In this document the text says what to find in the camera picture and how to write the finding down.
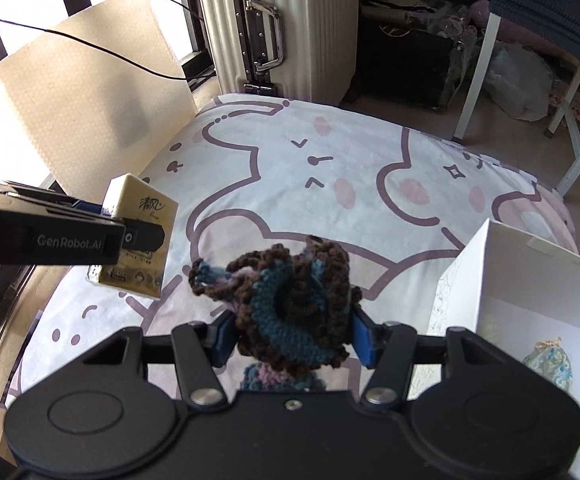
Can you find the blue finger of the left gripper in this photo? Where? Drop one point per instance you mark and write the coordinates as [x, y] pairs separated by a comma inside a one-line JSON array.
[[85, 206], [142, 236]]

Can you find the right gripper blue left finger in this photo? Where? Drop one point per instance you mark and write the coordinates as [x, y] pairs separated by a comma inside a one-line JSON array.
[[199, 349]]

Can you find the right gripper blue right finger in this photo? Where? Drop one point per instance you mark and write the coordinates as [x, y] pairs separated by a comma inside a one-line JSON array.
[[387, 350]]

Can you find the small white printed box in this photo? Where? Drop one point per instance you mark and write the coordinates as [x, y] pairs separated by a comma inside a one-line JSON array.
[[148, 217]]

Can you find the brown blue crochet flower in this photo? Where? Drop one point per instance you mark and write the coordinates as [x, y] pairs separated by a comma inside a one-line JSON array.
[[293, 312]]

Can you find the blue floral drawstring pouch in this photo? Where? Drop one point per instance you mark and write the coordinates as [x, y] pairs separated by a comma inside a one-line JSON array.
[[549, 360]]

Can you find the beige cardboard panel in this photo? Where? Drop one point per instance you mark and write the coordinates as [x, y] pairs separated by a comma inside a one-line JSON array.
[[101, 97]]

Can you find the cartoon print bed sheet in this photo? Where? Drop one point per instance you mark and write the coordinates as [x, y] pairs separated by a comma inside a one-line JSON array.
[[251, 172]]

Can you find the white cardboard box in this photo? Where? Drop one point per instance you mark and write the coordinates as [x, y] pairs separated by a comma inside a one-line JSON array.
[[515, 290]]

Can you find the white ribbed suitcase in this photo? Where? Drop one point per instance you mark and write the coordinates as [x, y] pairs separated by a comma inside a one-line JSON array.
[[298, 49]]

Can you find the white plastic bag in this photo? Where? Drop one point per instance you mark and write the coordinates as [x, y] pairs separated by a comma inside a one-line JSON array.
[[519, 81]]

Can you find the black bag on floor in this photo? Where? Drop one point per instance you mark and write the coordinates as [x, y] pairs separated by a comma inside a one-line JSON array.
[[413, 52]]

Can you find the white metal frame table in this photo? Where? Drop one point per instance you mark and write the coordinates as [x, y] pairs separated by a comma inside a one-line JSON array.
[[563, 112]]

